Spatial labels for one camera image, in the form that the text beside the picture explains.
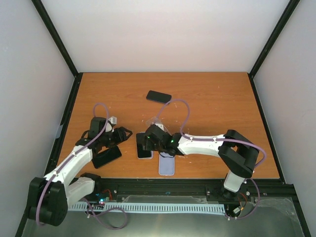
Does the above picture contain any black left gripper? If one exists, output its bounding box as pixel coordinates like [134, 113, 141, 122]
[100, 126, 132, 148]

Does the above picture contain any white-edged black phone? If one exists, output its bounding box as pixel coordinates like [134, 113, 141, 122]
[136, 132, 153, 159]

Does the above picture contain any clear magsafe phone case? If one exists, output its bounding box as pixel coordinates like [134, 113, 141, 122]
[146, 117, 170, 134]

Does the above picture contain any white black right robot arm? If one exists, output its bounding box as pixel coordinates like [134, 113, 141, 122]
[140, 124, 261, 193]

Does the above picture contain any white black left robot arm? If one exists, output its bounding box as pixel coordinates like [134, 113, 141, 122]
[26, 117, 132, 226]

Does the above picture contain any lavender plain phone case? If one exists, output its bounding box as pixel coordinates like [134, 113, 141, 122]
[158, 153, 175, 176]

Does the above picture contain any blue-edged black phone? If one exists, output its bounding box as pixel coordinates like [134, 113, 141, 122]
[146, 90, 172, 104]

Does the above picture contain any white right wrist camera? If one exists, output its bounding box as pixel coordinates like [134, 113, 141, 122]
[156, 123, 164, 131]

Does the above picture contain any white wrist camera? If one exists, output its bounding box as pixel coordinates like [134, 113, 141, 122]
[105, 116, 117, 132]
[156, 123, 164, 131]

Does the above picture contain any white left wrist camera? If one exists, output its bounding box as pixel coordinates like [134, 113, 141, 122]
[105, 116, 117, 132]

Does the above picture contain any light blue slotted cable duct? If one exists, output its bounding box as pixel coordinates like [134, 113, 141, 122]
[68, 202, 226, 213]

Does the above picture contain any black left side rail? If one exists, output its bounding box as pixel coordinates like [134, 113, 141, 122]
[44, 73, 83, 175]

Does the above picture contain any black right side rail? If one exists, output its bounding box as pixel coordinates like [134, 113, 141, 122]
[247, 73, 286, 185]

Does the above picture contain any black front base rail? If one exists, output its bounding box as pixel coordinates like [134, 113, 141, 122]
[34, 178, 296, 205]

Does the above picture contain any black left rear frame post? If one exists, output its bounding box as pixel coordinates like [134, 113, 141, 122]
[31, 0, 79, 78]

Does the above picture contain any black frame post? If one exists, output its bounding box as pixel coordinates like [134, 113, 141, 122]
[248, 0, 300, 80]
[31, 0, 79, 78]

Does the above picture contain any black right rear frame post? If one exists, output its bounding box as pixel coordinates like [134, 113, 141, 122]
[248, 0, 300, 80]

